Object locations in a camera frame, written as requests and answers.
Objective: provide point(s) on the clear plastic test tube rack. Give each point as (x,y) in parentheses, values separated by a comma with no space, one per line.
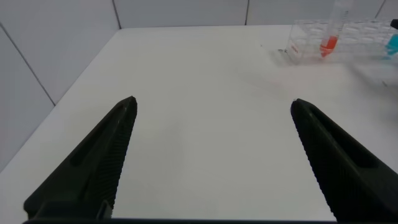
(360,40)

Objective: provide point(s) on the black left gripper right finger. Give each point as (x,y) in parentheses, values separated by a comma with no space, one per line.
(348,174)

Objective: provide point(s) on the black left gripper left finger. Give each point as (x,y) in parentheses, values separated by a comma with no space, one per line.
(93,168)

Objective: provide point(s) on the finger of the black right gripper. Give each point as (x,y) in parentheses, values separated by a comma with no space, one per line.
(395,24)

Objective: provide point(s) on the test tube with red pigment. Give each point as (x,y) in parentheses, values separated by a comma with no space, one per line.
(329,43)

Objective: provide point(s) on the test tube with blue pigment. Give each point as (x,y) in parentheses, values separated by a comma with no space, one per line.
(392,46)

